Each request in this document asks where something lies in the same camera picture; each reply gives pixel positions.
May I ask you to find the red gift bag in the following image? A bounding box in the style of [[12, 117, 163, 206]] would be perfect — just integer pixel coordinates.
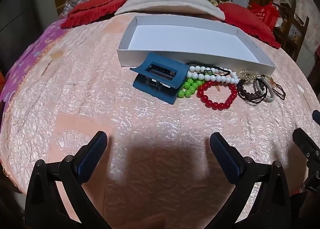
[[250, 2, 279, 31]]

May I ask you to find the wooden chair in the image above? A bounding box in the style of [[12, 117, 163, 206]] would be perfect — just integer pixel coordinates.
[[272, 1, 310, 62]]

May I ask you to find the black cord with charm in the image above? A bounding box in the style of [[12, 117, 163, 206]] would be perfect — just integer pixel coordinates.
[[186, 62, 232, 76]]

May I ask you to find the green bead bracelet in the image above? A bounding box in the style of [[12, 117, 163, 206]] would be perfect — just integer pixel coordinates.
[[177, 77, 205, 99]]

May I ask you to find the grey refrigerator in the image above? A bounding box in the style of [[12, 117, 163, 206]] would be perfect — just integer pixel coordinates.
[[1, 0, 58, 75]]

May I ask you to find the blue hair claw clip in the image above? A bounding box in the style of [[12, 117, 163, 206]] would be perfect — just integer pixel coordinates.
[[130, 53, 189, 105]]

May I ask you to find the beige pillow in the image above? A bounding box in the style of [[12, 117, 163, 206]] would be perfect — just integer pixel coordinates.
[[115, 0, 225, 21]]

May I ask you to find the white cardboard box tray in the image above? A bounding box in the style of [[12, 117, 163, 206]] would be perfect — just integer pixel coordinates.
[[117, 14, 276, 75]]

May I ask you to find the dark brown bead bracelet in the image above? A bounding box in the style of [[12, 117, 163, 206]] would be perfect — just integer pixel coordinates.
[[236, 79, 267, 106]]

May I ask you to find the red bead bracelet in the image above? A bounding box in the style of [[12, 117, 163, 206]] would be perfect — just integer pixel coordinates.
[[196, 80, 238, 111]]

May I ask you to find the right red cushion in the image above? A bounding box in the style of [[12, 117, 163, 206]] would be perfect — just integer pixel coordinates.
[[217, 3, 280, 49]]

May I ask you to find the white bead necklace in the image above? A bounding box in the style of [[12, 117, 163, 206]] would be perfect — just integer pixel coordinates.
[[186, 65, 240, 85]]

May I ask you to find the gold spiral hair tie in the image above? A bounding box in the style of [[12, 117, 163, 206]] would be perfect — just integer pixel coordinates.
[[236, 70, 257, 81]]

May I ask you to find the silver woven bangle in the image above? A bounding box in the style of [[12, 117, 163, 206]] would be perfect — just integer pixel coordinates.
[[253, 77, 274, 103]]

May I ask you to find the brown hair tie with flower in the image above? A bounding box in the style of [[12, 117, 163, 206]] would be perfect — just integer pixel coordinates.
[[261, 74, 286, 101]]

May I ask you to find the purple floral sheet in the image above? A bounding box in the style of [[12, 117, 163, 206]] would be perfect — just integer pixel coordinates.
[[1, 19, 65, 102]]

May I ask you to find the left red fringed cushion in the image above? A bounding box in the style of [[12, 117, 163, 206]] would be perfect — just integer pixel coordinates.
[[60, 0, 127, 29]]

